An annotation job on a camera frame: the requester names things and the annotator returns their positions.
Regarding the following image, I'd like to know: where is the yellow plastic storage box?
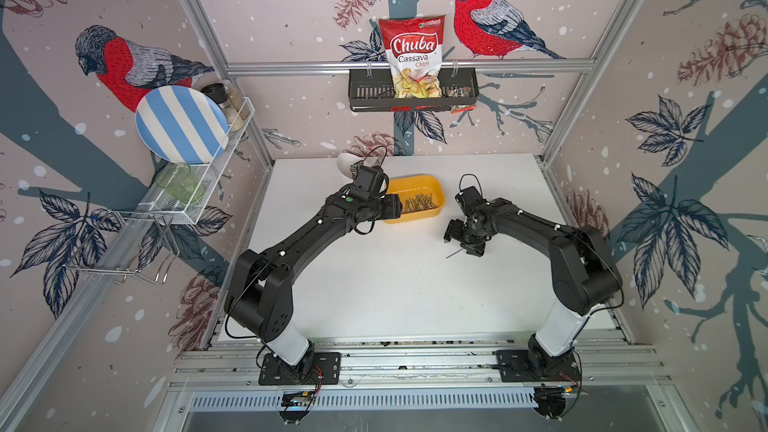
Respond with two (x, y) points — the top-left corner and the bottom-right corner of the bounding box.
(385, 174), (445, 224)

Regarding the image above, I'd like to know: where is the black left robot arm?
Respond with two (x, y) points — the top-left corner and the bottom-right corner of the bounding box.
(225, 166), (403, 376)

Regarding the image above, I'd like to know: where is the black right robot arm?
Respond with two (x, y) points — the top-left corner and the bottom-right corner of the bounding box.
(444, 186), (623, 368)

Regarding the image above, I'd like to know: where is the steel nail lower pair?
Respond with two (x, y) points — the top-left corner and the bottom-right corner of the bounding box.
(446, 249), (464, 259)

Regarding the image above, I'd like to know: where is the white utensil holder cup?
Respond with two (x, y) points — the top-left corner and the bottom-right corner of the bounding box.
(336, 152), (384, 180)

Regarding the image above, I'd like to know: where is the red cassava chips bag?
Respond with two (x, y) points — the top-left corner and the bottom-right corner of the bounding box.
(379, 15), (445, 99)

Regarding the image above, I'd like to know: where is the light spice jar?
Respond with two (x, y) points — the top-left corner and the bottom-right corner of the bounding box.
(227, 82), (249, 125)

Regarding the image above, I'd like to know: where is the dark lid spice jar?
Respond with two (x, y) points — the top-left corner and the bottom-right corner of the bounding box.
(201, 82), (238, 125)

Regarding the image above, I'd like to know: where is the green glass cup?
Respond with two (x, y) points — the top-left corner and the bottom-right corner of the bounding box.
(154, 163), (205, 205)

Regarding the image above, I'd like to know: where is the blue white striped plate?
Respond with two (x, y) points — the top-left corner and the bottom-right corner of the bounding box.
(135, 85), (230, 165)

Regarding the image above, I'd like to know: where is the black wire wall basket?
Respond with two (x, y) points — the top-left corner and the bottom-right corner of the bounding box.
(348, 68), (479, 112)

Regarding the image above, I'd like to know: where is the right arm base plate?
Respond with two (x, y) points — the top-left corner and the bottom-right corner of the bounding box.
(494, 336), (582, 383)

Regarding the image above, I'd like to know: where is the clear wire wall shelf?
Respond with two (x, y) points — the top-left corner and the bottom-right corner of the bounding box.
(118, 86), (255, 226)

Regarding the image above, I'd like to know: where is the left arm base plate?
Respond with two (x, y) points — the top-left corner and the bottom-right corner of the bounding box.
(258, 344), (341, 386)

